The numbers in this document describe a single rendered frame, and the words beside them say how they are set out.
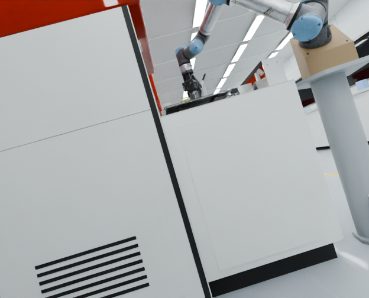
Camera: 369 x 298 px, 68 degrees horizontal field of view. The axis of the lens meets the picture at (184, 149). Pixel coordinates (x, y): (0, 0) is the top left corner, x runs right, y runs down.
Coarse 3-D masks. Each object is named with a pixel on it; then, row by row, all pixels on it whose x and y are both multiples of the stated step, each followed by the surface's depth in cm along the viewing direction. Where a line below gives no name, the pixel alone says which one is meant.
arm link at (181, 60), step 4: (176, 48) 164; (180, 48) 163; (176, 52) 164; (180, 52) 162; (176, 56) 166; (180, 56) 162; (180, 60) 163; (184, 60) 162; (188, 60) 163; (180, 64) 164
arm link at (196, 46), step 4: (192, 40) 158; (196, 40) 154; (200, 40) 158; (188, 44) 157; (192, 44) 153; (196, 44) 153; (200, 44) 155; (184, 48) 159; (188, 48) 156; (192, 48) 154; (196, 48) 153; (200, 48) 154; (184, 52) 159; (188, 52) 157; (192, 52) 156; (196, 52) 155; (184, 56) 160; (188, 56) 159; (192, 56) 159
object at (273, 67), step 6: (264, 60) 130; (270, 60) 130; (276, 60) 130; (264, 66) 129; (270, 66) 129; (276, 66) 130; (282, 66) 130; (270, 72) 129; (276, 72) 129; (282, 72) 130; (270, 78) 129; (276, 78) 129; (282, 78) 129; (270, 84) 129
